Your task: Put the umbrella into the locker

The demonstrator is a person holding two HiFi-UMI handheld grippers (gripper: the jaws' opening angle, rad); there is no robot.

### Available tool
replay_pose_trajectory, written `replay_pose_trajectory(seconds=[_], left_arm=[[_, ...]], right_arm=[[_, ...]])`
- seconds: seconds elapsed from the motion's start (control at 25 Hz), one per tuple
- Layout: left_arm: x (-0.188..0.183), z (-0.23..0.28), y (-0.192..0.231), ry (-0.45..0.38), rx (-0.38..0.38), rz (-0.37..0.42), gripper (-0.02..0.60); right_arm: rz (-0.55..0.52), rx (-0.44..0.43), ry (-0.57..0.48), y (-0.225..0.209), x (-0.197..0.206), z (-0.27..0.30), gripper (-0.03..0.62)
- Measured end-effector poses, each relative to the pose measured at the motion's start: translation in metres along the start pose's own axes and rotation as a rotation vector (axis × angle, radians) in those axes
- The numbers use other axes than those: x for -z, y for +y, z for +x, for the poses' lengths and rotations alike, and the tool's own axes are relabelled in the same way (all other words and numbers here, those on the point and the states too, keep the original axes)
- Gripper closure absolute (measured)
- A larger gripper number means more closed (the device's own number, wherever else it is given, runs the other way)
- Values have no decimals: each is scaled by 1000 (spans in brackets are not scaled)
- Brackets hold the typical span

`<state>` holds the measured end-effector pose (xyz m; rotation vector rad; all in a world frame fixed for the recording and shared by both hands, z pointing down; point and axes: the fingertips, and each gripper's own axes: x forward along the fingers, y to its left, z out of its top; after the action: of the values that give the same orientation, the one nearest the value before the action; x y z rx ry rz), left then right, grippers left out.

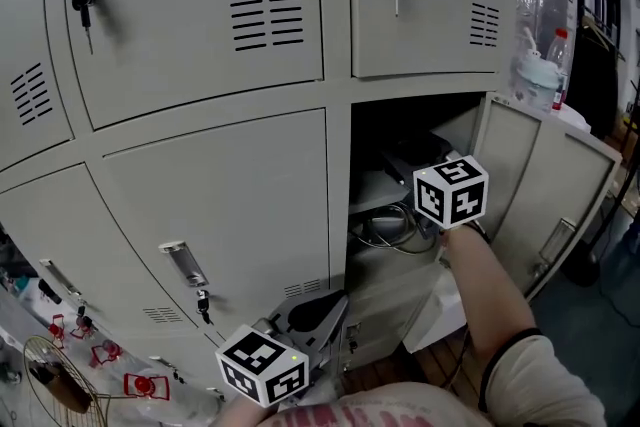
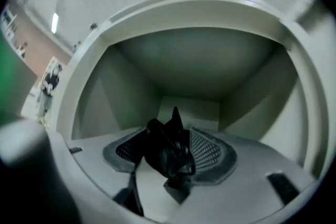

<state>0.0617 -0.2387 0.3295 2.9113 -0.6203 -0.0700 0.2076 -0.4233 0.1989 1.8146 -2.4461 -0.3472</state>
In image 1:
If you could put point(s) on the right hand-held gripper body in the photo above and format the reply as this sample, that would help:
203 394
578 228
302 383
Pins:
450 195

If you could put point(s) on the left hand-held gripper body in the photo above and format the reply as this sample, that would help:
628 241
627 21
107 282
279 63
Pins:
260 365

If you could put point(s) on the grey metal locker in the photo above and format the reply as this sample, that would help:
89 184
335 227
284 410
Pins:
225 195

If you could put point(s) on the person's right forearm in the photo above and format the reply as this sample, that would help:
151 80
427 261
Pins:
485 285

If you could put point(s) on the person's left forearm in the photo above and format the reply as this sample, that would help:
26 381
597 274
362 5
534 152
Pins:
240 412

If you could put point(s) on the white cabinet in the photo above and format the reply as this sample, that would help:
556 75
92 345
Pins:
440 305

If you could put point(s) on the white shirt with red print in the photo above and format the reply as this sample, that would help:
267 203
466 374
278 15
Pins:
400 407

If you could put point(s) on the pale blue cup with straw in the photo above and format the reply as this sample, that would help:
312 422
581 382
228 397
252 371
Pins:
537 75

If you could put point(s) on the black standing fan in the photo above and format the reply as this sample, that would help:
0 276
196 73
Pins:
582 270

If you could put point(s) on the wooden pallet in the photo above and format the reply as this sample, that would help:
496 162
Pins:
440 365

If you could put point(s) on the clear bottle with red cap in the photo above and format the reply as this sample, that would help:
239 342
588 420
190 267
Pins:
561 65

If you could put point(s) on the black hanging clothes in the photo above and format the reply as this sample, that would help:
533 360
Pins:
597 75

